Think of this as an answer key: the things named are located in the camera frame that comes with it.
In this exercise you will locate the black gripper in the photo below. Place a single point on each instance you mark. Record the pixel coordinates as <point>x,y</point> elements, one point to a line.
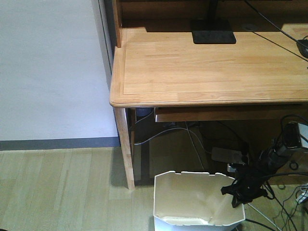
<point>247,185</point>

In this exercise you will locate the white plastic trash bin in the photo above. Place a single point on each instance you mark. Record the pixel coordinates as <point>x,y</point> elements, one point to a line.
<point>192,201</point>

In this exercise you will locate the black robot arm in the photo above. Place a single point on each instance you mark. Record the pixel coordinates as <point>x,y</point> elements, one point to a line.
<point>294,138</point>

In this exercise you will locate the white power strip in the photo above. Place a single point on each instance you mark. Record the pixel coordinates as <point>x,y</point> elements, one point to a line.
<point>229,156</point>

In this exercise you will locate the wooden drawer cabinet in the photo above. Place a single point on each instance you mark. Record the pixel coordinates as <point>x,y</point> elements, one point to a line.
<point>297,163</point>

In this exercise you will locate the black device on desk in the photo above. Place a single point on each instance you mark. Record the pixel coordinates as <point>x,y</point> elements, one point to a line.
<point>302,45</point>

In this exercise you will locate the light wooden desk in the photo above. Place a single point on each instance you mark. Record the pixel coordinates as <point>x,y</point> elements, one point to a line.
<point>156,63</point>

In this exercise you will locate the black monitor stand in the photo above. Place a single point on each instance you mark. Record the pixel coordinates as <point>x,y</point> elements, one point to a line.
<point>212,30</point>

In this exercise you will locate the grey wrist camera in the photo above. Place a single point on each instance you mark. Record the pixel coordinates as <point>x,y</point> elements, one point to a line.
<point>232,168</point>

